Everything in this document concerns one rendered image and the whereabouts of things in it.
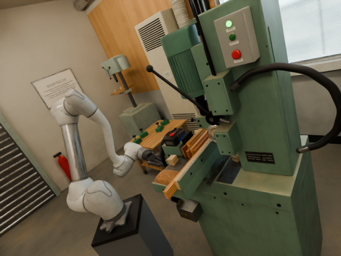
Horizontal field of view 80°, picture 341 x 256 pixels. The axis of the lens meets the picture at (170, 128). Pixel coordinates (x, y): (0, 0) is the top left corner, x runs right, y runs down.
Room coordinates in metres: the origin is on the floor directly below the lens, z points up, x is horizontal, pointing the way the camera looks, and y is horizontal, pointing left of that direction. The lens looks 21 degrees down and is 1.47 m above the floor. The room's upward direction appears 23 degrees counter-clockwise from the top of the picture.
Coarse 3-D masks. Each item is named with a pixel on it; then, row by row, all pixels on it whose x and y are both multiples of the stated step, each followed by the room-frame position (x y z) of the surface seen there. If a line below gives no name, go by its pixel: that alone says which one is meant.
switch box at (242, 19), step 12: (240, 12) 0.64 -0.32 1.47; (216, 24) 0.70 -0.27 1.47; (240, 24) 0.65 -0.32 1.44; (252, 24) 0.67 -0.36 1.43; (228, 36) 0.68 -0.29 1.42; (240, 36) 0.66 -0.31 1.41; (252, 36) 0.65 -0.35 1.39; (228, 48) 0.69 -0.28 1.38; (240, 48) 0.66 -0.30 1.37; (252, 48) 0.64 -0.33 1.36; (228, 60) 0.70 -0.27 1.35; (252, 60) 0.64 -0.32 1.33
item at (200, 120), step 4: (196, 116) 1.04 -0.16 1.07; (200, 116) 1.02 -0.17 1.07; (204, 116) 1.00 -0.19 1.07; (196, 120) 1.03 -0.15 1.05; (200, 120) 1.01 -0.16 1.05; (204, 120) 0.99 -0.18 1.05; (200, 124) 1.02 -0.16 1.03; (204, 124) 1.00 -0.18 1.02; (208, 124) 0.99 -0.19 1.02; (200, 128) 1.03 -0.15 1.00; (204, 128) 1.01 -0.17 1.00
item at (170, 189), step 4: (196, 152) 0.91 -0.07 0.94; (192, 156) 0.89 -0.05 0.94; (180, 172) 0.80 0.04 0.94; (176, 176) 0.79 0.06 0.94; (172, 180) 0.77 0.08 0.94; (168, 184) 0.75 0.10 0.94; (172, 184) 0.74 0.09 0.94; (168, 188) 0.73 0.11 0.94; (172, 188) 0.73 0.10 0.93; (176, 188) 0.75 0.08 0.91; (164, 192) 0.72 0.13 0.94; (168, 192) 0.72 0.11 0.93; (172, 192) 0.73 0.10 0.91; (168, 196) 0.71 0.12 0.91
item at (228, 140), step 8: (216, 128) 0.80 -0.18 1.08; (224, 128) 0.77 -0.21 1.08; (232, 128) 0.76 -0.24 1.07; (216, 136) 0.77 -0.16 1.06; (224, 136) 0.74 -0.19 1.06; (232, 136) 0.75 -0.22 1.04; (224, 144) 0.75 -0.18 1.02; (232, 144) 0.73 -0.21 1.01; (240, 144) 0.77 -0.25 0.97; (224, 152) 0.76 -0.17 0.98; (232, 152) 0.73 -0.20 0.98
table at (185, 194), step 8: (216, 152) 0.94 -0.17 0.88; (184, 160) 0.95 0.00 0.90; (208, 160) 0.88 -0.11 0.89; (168, 168) 0.94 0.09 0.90; (176, 168) 0.91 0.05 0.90; (200, 168) 0.83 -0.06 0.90; (208, 168) 0.86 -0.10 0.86; (200, 176) 0.81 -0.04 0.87; (152, 184) 0.88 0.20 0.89; (160, 184) 0.83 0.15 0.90; (192, 184) 0.77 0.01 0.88; (160, 192) 0.85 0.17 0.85; (176, 192) 0.76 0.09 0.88; (184, 192) 0.73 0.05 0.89; (192, 192) 0.76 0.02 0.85
